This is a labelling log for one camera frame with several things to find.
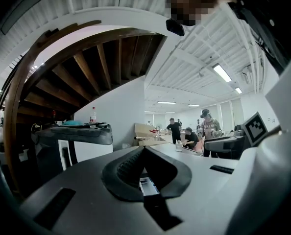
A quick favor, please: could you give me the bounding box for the white plastic tray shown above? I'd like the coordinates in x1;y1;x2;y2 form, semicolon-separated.
138;177;160;196

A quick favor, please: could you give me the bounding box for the white and black appliance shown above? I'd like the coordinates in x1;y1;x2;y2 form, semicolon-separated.
31;124;114;173

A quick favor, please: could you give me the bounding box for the person's head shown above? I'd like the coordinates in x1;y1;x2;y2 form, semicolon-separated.
164;0;237;27

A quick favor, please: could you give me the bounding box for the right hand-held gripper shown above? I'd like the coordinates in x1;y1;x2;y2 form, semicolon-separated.
203;111;269;160

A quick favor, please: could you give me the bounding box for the blue item on tray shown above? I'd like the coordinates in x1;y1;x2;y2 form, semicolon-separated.
62;119;85;127

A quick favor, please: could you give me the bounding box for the black head-worn camera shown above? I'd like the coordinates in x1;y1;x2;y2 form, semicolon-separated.
165;18;186;37

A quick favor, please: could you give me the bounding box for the cardboard box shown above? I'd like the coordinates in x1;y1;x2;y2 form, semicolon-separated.
134;122;159;139

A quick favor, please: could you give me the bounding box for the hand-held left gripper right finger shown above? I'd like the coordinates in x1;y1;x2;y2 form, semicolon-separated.
145;145;240;235

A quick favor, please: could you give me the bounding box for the red-capped plastic bottle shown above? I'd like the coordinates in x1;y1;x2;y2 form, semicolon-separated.
89;106;97;125

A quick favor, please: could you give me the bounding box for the wooden staircase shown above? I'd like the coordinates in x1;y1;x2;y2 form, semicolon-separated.
0;20;168;198

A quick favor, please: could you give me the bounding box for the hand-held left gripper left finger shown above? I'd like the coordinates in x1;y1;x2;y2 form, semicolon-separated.
20;145;161;235

